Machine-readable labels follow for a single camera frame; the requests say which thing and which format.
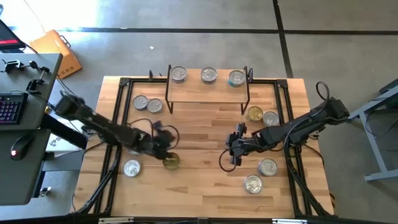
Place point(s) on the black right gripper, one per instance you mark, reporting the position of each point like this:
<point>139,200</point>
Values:
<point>244,145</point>

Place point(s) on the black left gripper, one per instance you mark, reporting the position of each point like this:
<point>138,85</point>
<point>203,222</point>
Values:
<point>157,143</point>

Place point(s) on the gold top green label can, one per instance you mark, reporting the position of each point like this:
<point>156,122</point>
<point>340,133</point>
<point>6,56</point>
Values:
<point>172,163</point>

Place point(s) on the blue label tuna can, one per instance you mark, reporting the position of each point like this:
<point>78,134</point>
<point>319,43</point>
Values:
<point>268,167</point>
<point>178,74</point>
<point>132,168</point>

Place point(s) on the silver top tin can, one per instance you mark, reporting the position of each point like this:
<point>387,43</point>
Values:
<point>140,102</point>
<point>155,106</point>
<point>253,184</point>

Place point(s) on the gold top tin can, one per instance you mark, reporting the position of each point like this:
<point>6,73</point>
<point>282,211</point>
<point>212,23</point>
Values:
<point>255,114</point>

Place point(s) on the green label silver top can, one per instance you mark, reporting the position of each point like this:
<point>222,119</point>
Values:
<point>208,75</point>

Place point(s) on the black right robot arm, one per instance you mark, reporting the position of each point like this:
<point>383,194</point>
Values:
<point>298,127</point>

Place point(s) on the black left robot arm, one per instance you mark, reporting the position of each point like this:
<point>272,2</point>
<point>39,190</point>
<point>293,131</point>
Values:
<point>102,127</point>

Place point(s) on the grey flat panel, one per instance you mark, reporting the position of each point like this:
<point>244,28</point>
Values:
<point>62,161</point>

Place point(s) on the black support beam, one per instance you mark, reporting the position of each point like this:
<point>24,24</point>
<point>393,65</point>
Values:
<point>62,130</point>

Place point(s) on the white box with logo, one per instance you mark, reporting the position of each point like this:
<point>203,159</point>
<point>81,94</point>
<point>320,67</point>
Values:
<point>57,143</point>

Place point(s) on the small metal clip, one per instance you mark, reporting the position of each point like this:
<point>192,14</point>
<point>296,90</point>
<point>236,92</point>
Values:
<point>45,191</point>

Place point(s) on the orange carrying case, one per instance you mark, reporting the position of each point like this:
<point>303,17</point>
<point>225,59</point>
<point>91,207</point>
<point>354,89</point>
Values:
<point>59,59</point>

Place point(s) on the black computer mouse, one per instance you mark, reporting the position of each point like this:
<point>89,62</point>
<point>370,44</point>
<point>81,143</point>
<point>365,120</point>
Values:
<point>20,147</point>

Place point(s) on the black desk clamp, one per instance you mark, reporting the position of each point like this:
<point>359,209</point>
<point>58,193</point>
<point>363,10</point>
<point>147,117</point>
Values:
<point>12,65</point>
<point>33,85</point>

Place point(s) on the dark desk top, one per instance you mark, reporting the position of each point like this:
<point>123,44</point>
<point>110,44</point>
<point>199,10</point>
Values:
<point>18,180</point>

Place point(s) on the black backlit keyboard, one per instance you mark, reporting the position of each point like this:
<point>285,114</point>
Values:
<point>11,109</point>

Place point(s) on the grey desk top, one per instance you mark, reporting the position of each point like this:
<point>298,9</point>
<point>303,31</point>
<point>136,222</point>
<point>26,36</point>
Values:
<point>15,82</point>

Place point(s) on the black computer monitor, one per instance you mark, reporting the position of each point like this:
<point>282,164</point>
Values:
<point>7,37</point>

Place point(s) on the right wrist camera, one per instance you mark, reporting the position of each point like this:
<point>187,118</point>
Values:
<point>241,128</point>

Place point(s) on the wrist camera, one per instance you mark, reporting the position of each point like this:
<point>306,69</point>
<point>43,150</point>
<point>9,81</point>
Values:
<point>241,128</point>
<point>157,125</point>

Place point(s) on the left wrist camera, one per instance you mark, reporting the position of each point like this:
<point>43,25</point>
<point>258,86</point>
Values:
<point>157,125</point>

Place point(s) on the black metal table frame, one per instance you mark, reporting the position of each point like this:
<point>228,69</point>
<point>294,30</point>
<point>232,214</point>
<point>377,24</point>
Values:
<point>143,80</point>

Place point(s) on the silver metal bracket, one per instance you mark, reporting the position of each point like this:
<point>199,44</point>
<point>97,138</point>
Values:
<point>289,221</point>
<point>115,220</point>

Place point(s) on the grey metal table frame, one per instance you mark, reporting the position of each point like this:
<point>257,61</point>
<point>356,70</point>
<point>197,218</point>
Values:
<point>382,176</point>

